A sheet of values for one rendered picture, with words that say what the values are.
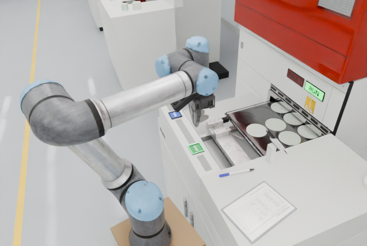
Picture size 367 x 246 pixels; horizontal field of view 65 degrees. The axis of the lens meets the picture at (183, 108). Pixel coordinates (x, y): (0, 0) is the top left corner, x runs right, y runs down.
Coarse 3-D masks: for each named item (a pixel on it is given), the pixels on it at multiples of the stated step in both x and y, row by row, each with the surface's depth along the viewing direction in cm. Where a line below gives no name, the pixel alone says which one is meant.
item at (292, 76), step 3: (288, 69) 142; (288, 72) 142; (291, 72) 140; (288, 75) 143; (291, 75) 141; (294, 75) 139; (297, 75) 137; (291, 78) 141; (294, 78) 139; (297, 78) 137; (300, 78) 135; (294, 81) 140; (297, 81) 138; (300, 81) 136; (300, 84) 136
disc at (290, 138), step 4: (284, 132) 137; (288, 132) 137; (292, 132) 137; (280, 136) 135; (284, 136) 135; (288, 136) 135; (292, 136) 135; (296, 136) 134; (280, 140) 133; (284, 140) 133; (288, 140) 133; (292, 140) 132; (296, 140) 132; (300, 140) 132; (288, 144) 131; (292, 144) 130; (296, 144) 130
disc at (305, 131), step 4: (300, 128) 139; (304, 128) 139; (308, 128) 139; (300, 132) 137; (304, 132) 137; (308, 132) 137; (312, 132) 136; (304, 136) 134; (308, 136) 134; (312, 136) 134; (316, 136) 134
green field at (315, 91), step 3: (306, 81) 132; (306, 84) 132; (309, 84) 131; (306, 87) 133; (309, 87) 131; (312, 87) 129; (315, 87) 127; (309, 90) 132; (312, 90) 130; (315, 90) 128; (318, 90) 126; (312, 93) 130; (315, 93) 128; (318, 93) 127; (321, 93) 125; (315, 96) 129; (318, 96) 127; (321, 96) 125; (321, 99) 126
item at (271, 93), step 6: (270, 90) 160; (270, 96) 161; (276, 96) 155; (282, 102) 151; (288, 108) 148; (294, 108) 145; (294, 114) 144; (300, 114) 141; (300, 120) 141; (306, 120) 137; (312, 126) 134; (318, 132) 131
